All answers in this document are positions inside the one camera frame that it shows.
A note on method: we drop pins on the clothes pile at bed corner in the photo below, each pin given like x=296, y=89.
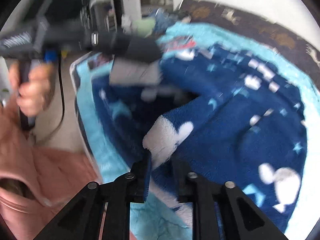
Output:
x=158, y=21

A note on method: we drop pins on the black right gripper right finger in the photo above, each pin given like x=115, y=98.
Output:
x=220, y=211

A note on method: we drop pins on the pink quilted jacket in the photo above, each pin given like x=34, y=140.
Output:
x=36, y=182

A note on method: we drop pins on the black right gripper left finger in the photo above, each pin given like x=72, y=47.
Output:
x=102, y=211

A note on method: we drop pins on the person's left hand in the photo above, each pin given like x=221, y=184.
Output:
x=36, y=94

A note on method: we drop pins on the folded floral pink clothes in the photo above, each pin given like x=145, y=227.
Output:
x=178, y=43

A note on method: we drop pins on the white shelf furniture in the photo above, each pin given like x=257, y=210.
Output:
x=140, y=0

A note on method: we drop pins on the navy fleece star garment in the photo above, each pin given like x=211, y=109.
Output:
x=230, y=116

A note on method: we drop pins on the turquoise star quilt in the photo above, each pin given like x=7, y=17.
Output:
x=162, y=217

